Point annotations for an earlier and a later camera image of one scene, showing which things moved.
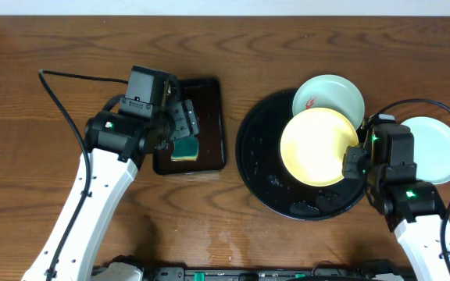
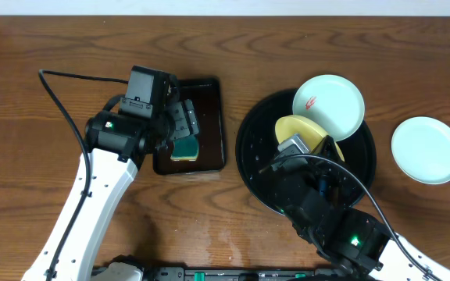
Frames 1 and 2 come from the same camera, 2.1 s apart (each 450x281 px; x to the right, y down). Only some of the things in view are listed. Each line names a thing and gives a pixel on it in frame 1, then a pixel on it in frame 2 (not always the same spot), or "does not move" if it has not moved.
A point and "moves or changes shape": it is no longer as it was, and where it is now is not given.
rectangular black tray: x=205 y=95 does not move
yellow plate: x=313 y=144 moves or changes shape
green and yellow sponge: x=185 y=149 does not move
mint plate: x=438 y=151 does not move
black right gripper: x=350 y=165 to x=344 y=177
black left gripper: x=183 y=120 does not move
